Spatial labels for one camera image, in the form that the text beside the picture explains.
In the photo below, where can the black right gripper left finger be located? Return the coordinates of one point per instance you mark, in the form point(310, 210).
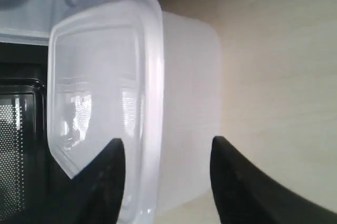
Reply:
point(93, 196)

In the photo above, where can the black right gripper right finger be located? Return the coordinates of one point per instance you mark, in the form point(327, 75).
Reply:
point(244, 194)

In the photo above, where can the white microwave door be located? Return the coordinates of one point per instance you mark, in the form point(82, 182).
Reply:
point(28, 172)

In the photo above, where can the translucent plastic food container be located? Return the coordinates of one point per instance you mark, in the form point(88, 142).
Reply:
point(129, 70)

